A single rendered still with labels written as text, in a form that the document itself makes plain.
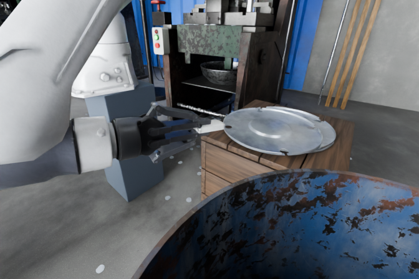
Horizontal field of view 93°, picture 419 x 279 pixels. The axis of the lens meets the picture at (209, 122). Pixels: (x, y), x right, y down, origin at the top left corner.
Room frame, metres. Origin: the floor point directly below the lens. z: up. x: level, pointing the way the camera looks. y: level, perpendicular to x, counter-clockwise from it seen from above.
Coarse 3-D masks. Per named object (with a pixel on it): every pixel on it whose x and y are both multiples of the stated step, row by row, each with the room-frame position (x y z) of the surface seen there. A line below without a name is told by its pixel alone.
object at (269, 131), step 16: (240, 112) 0.65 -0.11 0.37; (256, 112) 0.65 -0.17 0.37; (272, 112) 0.66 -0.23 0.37; (288, 112) 0.65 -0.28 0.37; (224, 128) 0.53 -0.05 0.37; (240, 128) 0.53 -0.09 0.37; (256, 128) 0.52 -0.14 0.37; (272, 128) 0.52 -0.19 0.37; (288, 128) 0.52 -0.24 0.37; (304, 128) 0.54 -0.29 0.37; (256, 144) 0.44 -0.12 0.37; (272, 144) 0.44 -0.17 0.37; (288, 144) 0.44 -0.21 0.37; (304, 144) 0.44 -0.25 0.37
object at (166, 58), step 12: (168, 24) 1.21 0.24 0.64; (168, 60) 1.17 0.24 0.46; (180, 60) 1.26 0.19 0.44; (204, 60) 1.48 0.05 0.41; (216, 60) 1.64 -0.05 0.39; (168, 72) 1.18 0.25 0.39; (180, 72) 1.25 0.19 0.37; (192, 72) 1.36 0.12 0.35; (168, 84) 1.18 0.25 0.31; (180, 84) 1.25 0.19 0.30; (168, 96) 1.18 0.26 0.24; (180, 96) 1.24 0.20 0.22; (192, 96) 1.36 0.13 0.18; (204, 96) 1.49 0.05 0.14; (216, 96) 1.66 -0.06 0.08; (228, 96) 1.86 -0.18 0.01; (180, 108) 1.24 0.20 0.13; (204, 108) 1.49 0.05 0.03; (168, 120) 1.19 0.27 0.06
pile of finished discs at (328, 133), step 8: (296, 112) 0.68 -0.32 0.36; (304, 112) 0.67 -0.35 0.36; (312, 120) 0.61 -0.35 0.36; (312, 128) 0.55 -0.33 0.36; (320, 128) 0.55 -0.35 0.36; (328, 128) 0.56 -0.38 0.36; (328, 136) 0.50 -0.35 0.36; (320, 144) 0.46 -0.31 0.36; (328, 144) 0.45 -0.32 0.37; (312, 152) 0.43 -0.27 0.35
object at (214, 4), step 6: (210, 0) 1.17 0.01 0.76; (216, 0) 1.15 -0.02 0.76; (222, 0) 1.14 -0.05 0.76; (228, 0) 1.19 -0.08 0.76; (210, 6) 1.17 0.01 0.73; (216, 6) 1.15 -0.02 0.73; (222, 6) 1.14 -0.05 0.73; (210, 12) 1.17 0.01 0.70; (216, 12) 1.15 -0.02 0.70; (222, 12) 1.14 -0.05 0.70; (210, 18) 1.17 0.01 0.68; (216, 18) 1.14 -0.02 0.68; (222, 18) 1.14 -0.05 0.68
